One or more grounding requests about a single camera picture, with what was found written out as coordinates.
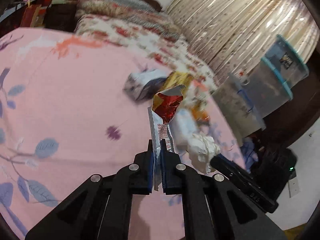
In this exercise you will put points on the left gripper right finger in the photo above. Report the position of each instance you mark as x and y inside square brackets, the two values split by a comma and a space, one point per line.
[213, 208]

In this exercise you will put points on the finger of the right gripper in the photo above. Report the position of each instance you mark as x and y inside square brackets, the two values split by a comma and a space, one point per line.
[243, 181]

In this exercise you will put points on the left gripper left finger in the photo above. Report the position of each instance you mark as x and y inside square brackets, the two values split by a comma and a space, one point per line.
[100, 208]

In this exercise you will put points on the white paper ball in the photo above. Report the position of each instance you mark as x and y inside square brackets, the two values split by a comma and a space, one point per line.
[202, 149]

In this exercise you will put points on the red foil snack wrapper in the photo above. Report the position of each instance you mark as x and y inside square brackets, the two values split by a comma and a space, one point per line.
[164, 107]

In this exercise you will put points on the blue clothes pile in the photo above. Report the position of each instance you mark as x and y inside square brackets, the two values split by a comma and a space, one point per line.
[249, 155]

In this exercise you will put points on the black bag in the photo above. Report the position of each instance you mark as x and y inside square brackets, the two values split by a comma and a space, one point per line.
[274, 166]

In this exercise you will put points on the white tissue pack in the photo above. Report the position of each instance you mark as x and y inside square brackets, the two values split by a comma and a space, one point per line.
[183, 126]

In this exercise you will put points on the lower clear storage bin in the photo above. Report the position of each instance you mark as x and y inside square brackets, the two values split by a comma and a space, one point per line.
[238, 109]

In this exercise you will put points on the clear storage bin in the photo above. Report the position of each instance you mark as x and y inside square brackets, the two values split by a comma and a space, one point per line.
[238, 109]
[269, 84]

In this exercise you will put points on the pink floral bed blanket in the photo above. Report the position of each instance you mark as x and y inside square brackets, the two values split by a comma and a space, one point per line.
[64, 117]

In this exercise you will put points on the yellow snack packet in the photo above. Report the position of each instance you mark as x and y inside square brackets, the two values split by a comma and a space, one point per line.
[177, 79]

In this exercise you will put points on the upper clear storage bin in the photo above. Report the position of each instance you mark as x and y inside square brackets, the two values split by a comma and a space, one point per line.
[269, 84]

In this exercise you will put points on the dark blue carton box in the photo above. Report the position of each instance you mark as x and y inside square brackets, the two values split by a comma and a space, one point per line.
[144, 85]

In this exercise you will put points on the beige patterned curtain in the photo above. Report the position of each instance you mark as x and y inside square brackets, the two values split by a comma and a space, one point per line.
[231, 36]

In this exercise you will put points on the red floral quilt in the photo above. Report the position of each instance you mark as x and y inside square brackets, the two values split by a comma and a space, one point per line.
[134, 24]

